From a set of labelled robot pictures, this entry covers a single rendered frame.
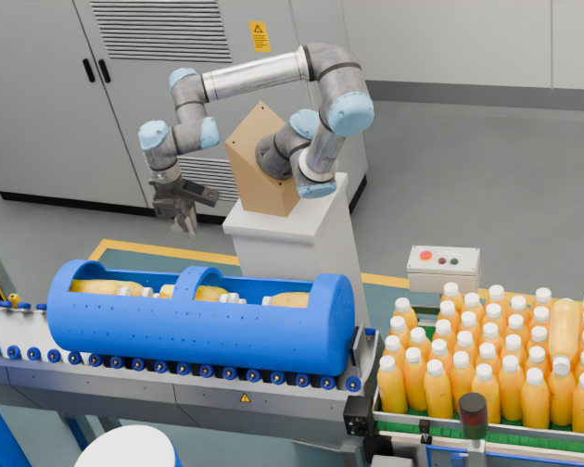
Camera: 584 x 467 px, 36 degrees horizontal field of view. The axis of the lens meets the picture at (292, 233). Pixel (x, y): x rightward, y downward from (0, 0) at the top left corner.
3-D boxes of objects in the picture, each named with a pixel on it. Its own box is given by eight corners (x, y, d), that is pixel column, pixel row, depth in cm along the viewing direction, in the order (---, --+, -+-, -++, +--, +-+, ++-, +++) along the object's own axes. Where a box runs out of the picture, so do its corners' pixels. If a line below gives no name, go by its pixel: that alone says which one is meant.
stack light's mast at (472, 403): (464, 433, 219) (460, 389, 209) (491, 435, 217) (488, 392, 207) (461, 454, 215) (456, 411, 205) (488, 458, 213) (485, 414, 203)
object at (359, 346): (361, 352, 269) (355, 322, 261) (369, 352, 268) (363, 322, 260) (353, 377, 262) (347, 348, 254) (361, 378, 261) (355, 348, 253)
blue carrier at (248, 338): (105, 306, 303) (77, 240, 285) (360, 324, 275) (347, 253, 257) (66, 370, 282) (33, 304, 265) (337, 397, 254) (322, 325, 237)
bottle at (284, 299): (333, 325, 253) (271, 320, 259) (337, 303, 257) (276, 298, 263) (328, 313, 248) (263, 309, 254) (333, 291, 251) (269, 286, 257)
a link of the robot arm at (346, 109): (322, 157, 279) (367, 59, 229) (334, 201, 274) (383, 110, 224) (285, 162, 276) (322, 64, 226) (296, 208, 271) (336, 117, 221)
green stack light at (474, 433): (463, 417, 216) (461, 403, 213) (490, 420, 214) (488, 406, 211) (459, 438, 211) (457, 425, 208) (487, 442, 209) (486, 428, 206)
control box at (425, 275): (415, 269, 281) (412, 244, 275) (481, 272, 275) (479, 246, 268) (410, 292, 274) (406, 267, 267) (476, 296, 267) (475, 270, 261)
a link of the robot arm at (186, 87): (350, 20, 231) (162, 66, 231) (361, 57, 228) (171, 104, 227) (350, 44, 242) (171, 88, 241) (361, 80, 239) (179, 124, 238)
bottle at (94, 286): (77, 283, 284) (130, 286, 278) (71, 305, 281) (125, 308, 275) (66, 275, 278) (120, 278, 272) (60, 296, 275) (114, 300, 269)
